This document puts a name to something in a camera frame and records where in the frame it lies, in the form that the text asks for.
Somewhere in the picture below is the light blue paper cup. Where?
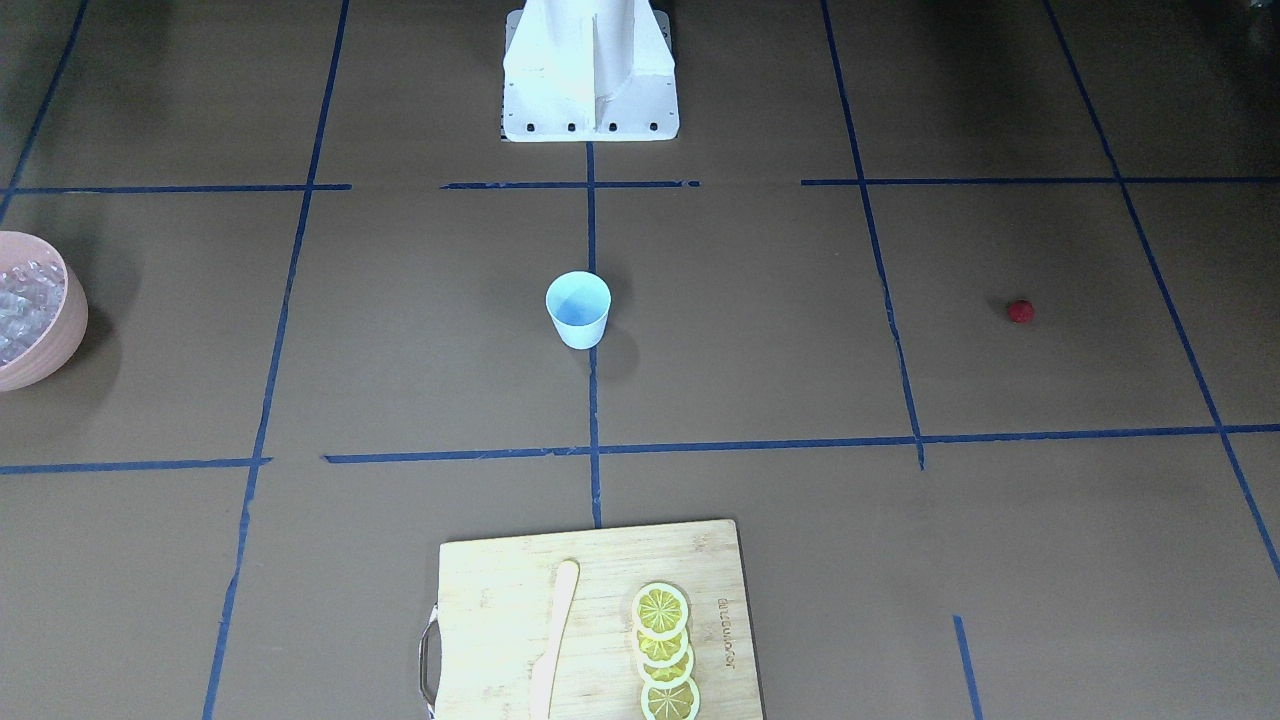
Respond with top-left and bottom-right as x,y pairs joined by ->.
545,272 -> 612,350

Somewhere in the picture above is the clear ice cubes pile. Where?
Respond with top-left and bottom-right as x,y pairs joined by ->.
1,260 -> 67,366

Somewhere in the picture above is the yellow plastic knife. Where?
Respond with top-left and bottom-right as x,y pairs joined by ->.
527,559 -> 580,719

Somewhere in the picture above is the lemon slice nearest board centre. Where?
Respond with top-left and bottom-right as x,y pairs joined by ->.
630,582 -> 690,641

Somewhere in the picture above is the bamboo cutting board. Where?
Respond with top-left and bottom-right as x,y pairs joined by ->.
422,519 -> 764,719

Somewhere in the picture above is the lemon slice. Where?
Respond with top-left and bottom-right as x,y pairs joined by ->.
637,647 -> 696,689
632,629 -> 690,670

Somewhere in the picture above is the lemon slice nearest board edge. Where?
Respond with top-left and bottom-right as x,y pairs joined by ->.
640,679 -> 701,720

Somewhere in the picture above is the red strawberry on table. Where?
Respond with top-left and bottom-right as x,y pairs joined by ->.
1005,299 -> 1037,324

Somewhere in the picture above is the pink bowl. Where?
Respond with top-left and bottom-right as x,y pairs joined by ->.
1,231 -> 88,392

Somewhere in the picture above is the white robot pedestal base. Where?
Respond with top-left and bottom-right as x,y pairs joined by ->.
500,1 -> 680,143

